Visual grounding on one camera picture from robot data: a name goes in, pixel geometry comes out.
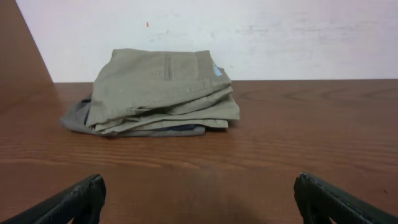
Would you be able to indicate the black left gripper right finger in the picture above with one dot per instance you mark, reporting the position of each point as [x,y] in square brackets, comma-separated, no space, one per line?
[320,202]

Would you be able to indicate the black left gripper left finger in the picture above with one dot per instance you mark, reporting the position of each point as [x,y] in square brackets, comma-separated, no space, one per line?
[81,203]

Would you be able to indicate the folded grey garment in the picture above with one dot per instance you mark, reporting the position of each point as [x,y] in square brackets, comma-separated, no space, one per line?
[76,117]

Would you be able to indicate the folded khaki trousers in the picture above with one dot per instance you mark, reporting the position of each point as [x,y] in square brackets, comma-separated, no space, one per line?
[139,90]

